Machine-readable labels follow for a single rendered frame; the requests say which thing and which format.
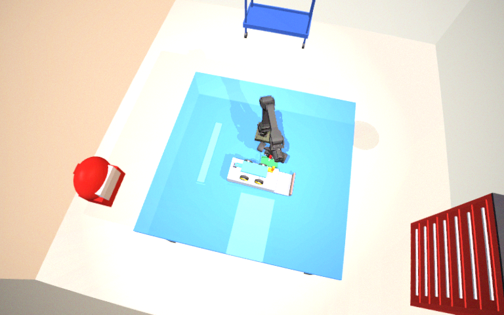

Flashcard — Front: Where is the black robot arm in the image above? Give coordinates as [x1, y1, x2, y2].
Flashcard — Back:
[257, 95, 285, 163]

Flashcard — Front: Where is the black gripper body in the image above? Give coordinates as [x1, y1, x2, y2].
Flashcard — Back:
[257, 142, 287, 163]

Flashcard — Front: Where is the green tray floor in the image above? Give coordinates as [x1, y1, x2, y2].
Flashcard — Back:
[261, 157, 278, 167]

